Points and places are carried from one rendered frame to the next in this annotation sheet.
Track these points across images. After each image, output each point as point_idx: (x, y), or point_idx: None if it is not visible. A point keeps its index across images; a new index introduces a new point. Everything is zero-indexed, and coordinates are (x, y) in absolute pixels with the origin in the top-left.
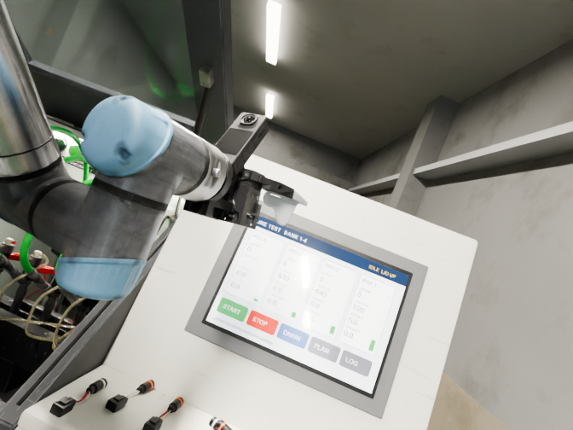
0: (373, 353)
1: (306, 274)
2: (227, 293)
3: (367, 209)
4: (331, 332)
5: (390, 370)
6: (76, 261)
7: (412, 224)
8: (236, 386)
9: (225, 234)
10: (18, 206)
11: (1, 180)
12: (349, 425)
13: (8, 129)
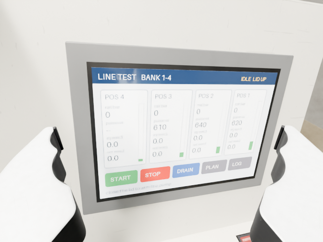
0: (252, 150)
1: (182, 114)
2: (108, 168)
3: (230, 6)
4: (217, 151)
5: (265, 155)
6: None
7: (279, 9)
8: (153, 222)
9: (67, 109)
10: None
11: None
12: (240, 199)
13: None
